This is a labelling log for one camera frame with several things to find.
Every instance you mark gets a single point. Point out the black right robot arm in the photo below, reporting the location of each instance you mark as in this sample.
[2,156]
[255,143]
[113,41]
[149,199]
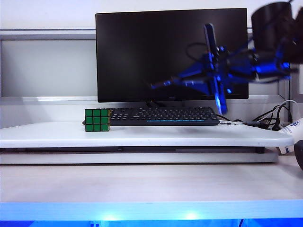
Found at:
[267,23]

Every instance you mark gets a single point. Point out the white desk riser base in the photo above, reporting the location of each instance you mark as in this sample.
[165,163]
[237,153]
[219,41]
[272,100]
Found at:
[142,158]

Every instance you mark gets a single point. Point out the black monitor stand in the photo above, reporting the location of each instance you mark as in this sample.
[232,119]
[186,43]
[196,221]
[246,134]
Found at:
[155,103]

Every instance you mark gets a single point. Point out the dark grey rounded object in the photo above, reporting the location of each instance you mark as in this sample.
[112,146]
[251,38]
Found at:
[299,153]

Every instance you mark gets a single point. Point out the Rubik's cube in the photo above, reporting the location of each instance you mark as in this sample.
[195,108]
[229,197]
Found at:
[97,120]

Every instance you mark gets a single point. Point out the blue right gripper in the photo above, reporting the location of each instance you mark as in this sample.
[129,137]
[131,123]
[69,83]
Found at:
[239,71]

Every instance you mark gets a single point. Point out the white desk riser board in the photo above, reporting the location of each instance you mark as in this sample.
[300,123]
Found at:
[142,136]

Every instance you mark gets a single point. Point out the black computer monitor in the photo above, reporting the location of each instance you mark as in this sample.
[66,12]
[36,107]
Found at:
[146,54]

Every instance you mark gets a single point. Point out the white and black device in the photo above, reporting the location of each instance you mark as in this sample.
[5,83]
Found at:
[290,128]

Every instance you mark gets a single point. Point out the black computer keyboard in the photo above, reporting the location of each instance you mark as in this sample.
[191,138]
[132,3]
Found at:
[165,117]

